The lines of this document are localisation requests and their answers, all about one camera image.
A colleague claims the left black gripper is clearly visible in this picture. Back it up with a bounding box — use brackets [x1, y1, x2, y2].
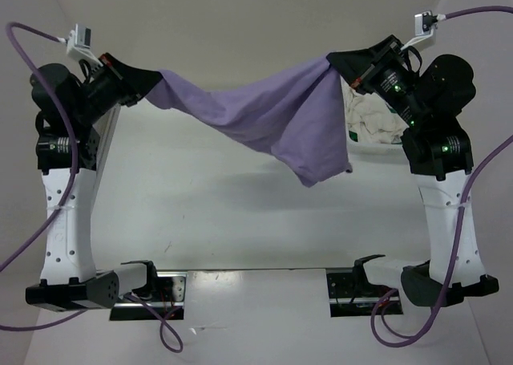
[75, 52, 164, 124]

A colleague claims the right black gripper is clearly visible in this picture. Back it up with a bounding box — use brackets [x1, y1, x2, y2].
[326, 34, 430, 125]

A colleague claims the purple t shirt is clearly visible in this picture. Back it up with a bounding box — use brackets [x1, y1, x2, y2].
[146, 57, 353, 187]

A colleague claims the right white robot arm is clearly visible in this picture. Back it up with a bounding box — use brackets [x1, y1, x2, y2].
[326, 35, 499, 308]

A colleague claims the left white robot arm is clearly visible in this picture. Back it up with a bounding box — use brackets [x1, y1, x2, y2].
[25, 54, 162, 312]

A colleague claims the cream white t shirt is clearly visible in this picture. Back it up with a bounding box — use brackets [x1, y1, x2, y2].
[343, 87, 406, 144]

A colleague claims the green t shirt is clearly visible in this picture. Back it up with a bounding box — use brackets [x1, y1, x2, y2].
[348, 102, 404, 146]

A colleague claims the white plastic basket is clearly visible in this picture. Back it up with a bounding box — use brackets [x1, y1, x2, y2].
[340, 77, 402, 154]

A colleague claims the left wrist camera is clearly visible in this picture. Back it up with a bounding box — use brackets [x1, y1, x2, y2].
[66, 23, 97, 62]

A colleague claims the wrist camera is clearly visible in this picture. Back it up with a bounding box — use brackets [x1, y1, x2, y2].
[66, 23, 97, 62]
[401, 10, 446, 51]

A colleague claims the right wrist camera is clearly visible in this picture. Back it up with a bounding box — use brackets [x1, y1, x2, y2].
[401, 10, 446, 51]

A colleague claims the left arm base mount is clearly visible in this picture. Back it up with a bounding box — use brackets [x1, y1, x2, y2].
[109, 270, 188, 322]

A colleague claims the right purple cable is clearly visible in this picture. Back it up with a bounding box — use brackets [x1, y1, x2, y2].
[370, 6, 513, 348]

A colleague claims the purple cable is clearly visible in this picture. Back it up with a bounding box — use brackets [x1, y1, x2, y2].
[370, 6, 513, 348]
[0, 22, 184, 352]

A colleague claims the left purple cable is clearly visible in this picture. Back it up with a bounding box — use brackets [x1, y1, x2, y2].
[0, 22, 184, 352]

